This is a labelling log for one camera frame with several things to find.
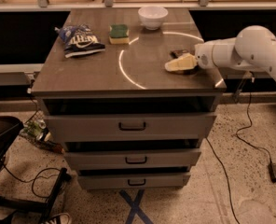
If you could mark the grey drawer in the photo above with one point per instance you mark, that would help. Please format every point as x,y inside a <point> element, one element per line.
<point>133,127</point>
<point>159,158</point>
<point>133,181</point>

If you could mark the wire basket with items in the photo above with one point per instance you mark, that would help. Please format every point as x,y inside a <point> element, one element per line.
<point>35,131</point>

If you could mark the blue kettle chips bag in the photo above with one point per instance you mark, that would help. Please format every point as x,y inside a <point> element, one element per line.
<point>79,40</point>

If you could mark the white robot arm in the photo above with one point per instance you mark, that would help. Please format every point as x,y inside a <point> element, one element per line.
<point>253,49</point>

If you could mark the bottom grey drawer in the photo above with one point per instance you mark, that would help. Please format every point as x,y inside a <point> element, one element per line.
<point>133,181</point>

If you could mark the top grey drawer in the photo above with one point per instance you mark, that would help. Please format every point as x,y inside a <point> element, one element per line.
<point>133,127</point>

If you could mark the green yellow sponge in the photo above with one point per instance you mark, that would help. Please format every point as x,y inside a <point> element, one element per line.
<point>119,34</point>

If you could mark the middle grey drawer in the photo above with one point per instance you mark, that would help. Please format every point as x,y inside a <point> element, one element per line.
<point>159,158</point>

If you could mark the black chair frame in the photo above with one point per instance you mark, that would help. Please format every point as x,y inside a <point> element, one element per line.
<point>10,128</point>

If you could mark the grey drawer cabinet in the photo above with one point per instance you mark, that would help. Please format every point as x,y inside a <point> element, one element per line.
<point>127,79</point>

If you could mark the white ceramic bowl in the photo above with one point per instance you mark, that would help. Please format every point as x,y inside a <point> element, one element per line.
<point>152,17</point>

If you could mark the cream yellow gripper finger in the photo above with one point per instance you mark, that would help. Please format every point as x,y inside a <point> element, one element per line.
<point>182,63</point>

